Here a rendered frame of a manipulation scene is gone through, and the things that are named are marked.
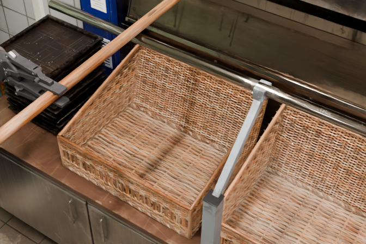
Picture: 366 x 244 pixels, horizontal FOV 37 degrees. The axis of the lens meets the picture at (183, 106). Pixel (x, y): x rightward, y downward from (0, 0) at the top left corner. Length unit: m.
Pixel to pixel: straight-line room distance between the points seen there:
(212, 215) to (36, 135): 0.93
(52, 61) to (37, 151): 0.34
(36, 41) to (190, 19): 0.58
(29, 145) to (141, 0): 0.68
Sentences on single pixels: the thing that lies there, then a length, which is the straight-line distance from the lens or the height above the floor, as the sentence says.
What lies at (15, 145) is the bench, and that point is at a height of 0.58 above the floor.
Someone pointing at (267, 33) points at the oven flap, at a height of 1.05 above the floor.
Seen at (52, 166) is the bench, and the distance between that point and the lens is 2.01.
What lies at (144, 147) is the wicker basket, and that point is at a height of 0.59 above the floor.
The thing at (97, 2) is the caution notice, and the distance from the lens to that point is 2.11.
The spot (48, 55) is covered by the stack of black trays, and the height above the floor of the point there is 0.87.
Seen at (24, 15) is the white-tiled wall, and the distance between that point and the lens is 2.56.
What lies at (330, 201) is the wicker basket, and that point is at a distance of 1.93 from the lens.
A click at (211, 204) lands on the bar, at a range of 1.39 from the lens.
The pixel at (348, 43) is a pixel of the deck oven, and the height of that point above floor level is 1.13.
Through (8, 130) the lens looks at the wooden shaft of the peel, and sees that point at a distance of 1.27.
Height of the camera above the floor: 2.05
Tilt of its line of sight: 42 degrees down
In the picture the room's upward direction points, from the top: 1 degrees clockwise
